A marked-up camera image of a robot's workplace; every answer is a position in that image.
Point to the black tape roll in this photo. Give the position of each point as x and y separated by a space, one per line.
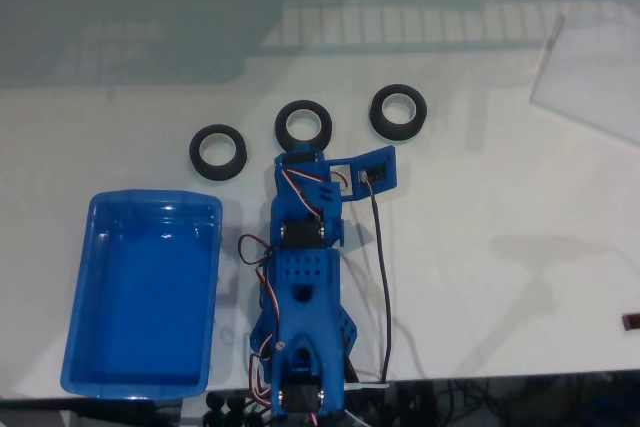
380 127
282 132
200 162

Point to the blue plastic bin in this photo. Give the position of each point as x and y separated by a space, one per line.
140 297

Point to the black clamp knob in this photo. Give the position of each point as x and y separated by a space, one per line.
235 404
214 404

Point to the clear plastic panel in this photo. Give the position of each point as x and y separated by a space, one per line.
590 77

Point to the small brown block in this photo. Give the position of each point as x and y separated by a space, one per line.
631 322

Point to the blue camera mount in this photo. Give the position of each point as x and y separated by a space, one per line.
385 162

